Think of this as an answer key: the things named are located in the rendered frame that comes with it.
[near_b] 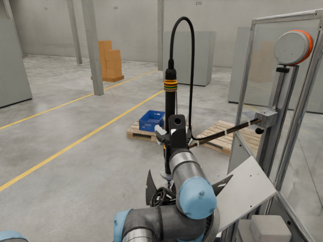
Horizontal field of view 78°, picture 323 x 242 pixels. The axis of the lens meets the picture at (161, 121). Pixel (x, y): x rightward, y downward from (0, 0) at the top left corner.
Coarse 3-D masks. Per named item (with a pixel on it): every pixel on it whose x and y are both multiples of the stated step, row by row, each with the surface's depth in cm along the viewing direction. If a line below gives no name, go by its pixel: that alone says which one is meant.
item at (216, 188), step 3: (228, 177) 83; (231, 177) 80; (222, 180) 85; (225, 180) 80; (228, 180) 78; (216, 183) 83; (219, 183) 80; (222, 183) 78; (213, 186) 80; (216, 186) 78; (222, 186) 75; (213, 189) 76; (216, 189) 75; (219, 189) 74; (222, 189) 73; (216, 192) 72; (219, 192) 72; (216, 195) 70
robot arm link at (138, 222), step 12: (120, 216) 46; (132, 216) 46; (144, 216) 46; (156, 216) 46; (120, 228) 44; (132, 228) 42; (144, 228) 42; (156, 228) 45; (120, 240) 43; (132, 240) 39; (144, 240) 39; (156, 240) 42
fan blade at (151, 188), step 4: (148, 176) 128; (148, 180) 126; (152, 180) 117; (148, 184) 125; (152, 184) 116; (148, 188) 125; (152, 188) 116; (156, 188) 110; (148, 192) 125; (152, 192) 116; (148, 196) 125; (148, 200) 125; (148, 204) 126
